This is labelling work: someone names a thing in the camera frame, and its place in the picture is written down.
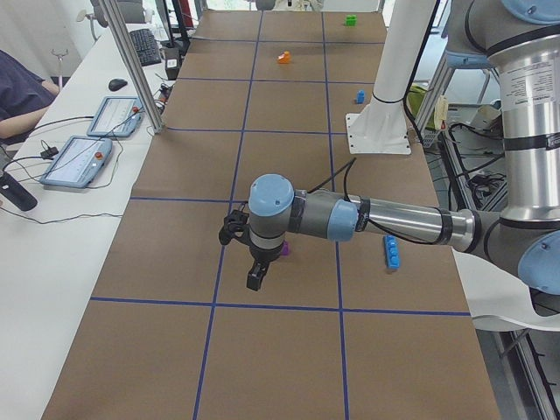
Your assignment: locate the green brick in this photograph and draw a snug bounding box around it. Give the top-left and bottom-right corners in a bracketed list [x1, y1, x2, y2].
[345, 14, 357, 26]

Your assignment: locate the black computer mouse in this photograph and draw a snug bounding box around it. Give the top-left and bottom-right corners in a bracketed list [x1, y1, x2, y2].
[108, 78, 128, 92]

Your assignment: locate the black handheld remote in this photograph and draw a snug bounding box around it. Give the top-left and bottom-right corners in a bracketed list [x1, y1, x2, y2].
[1, 172, 38, 212]

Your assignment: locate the near teach pendant tablet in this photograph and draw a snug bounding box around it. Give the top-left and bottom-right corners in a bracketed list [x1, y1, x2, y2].
[39, 136, 113, 189]

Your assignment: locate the teach pendant tablet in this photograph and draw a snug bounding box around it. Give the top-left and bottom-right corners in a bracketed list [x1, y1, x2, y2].
[39, 136, 113, 189]
[87, 96, 143, 137]

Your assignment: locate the white chair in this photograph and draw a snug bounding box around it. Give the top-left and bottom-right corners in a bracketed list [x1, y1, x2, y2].
[453, 251, 559, 333]

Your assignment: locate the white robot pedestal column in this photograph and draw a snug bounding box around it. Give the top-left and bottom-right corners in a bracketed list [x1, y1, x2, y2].
[370, 0, 438, 108]

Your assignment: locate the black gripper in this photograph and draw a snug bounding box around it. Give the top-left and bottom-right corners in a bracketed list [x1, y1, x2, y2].
[218, 210, 284, 291]

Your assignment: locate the black keyboard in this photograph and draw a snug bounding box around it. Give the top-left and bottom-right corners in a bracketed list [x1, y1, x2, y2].
[129, 28, 161, 67]

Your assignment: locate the person in dark shirt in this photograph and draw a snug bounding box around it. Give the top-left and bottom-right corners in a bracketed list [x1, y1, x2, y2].
[1, 51, 60, 144]

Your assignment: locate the aluminium frame post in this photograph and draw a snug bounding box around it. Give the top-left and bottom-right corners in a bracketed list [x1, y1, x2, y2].
[100, 0, 164, 134]

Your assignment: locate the long blue stud brick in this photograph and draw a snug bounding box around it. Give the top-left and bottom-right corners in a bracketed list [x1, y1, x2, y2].
[383, 234, 401, 270]

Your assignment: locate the orange trapezoid block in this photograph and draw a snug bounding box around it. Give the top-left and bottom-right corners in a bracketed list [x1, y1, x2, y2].
[276, 51, 291, 65]

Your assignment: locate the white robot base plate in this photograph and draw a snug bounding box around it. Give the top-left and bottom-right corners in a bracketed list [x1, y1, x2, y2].
[346, 109, 411, 155]

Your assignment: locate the purple trapezoid block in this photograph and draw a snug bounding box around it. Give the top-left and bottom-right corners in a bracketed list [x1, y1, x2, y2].
[281, 241, 291, 256]

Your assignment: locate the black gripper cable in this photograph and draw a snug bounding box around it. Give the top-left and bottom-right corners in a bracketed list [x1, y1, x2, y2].
[308, 157, 443, 245]

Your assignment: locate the far teach pendant tablet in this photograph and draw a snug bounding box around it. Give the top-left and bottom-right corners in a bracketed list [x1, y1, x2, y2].
[87, 96, 143, 137]

